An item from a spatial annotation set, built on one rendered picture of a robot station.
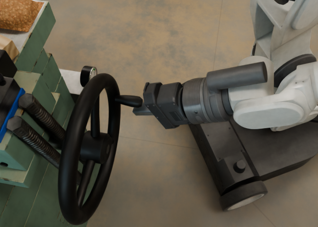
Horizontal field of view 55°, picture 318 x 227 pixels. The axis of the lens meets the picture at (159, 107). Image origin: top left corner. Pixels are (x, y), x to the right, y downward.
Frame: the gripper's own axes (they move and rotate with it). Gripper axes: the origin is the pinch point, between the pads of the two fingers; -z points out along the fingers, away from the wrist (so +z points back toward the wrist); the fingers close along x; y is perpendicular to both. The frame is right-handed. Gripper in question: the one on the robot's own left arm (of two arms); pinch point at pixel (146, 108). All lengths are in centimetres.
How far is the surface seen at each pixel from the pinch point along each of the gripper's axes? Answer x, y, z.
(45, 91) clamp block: 18.6, 8.9, -7.0
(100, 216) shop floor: -59, 6, -58
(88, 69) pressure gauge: 2.3, -14.9, -22.3
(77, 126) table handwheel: 16.1, 15.3, 1.7
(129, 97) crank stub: 4.4, 0.1, -1.6
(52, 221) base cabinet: -21.1, 19.8, -40.1
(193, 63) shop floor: -66, -84, -33
